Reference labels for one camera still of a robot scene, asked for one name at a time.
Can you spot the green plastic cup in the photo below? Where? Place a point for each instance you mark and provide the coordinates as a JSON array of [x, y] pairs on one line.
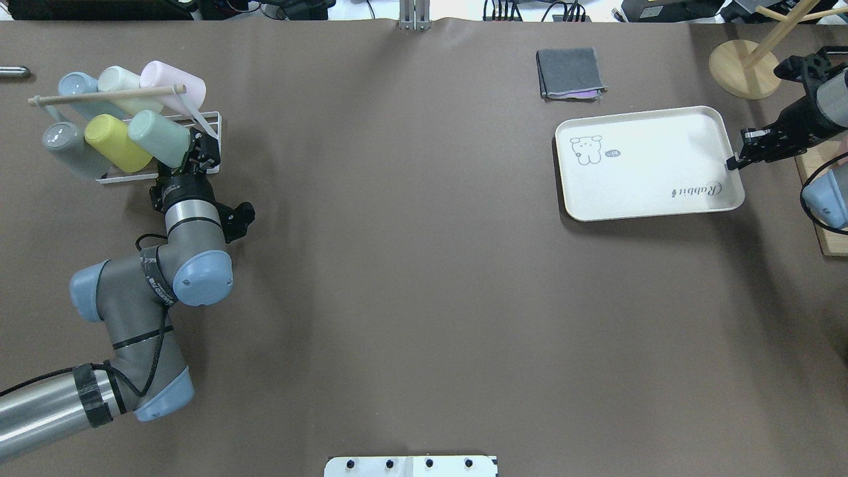
[[165, 140]]

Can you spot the wooden rack handle rod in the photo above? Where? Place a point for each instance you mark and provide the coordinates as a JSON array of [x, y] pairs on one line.
[[141, 93]]

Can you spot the folded grey cloth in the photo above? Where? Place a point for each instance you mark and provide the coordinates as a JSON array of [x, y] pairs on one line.
[[571, 73]]

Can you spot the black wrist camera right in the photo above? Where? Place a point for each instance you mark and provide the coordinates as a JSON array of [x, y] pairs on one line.
[[812, 70]]

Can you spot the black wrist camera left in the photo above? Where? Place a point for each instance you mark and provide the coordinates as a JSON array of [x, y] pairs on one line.
[[235, 221]]

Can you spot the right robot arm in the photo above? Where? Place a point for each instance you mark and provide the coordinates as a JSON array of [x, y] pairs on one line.
[[818, 116]]

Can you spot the aluminium frame post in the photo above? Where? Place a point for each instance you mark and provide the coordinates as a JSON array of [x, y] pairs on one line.
[[414, 15]]

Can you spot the pink plastic cup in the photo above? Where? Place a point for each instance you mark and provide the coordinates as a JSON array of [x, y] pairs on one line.
[[159, 74]]

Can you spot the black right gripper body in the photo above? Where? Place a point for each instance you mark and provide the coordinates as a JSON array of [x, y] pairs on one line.
[[797, 123]]

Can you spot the grey plastic cup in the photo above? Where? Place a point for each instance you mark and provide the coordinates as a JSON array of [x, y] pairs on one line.
[[65, 141]]

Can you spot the white wire cup rack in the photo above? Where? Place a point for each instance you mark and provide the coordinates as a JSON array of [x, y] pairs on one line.
[[195, 119]]

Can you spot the light blue plastic cup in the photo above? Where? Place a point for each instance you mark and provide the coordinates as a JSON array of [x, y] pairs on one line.
[[77, 83]]

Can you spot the cream plastic cup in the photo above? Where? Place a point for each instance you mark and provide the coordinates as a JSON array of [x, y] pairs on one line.
[[117, 78]]

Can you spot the cream rabbit tray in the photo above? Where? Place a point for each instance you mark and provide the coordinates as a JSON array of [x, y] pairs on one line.
[[648, 163]]

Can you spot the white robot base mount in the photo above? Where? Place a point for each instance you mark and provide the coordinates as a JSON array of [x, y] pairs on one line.
[[413, 465]]

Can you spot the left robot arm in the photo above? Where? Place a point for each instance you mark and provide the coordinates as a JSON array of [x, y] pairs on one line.
[[148, 375]]

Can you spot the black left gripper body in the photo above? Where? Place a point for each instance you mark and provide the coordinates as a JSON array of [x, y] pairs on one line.
[[181, 190]]

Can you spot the yellow plastic cup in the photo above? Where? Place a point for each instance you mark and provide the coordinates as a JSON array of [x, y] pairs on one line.
[[110, 137]]

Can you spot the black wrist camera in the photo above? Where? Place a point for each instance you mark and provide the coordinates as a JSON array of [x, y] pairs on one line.
[[812, 70], [235, 221]]

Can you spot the wooden mug tree stand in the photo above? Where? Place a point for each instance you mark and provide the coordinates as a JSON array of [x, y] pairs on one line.
[[745, 68]]

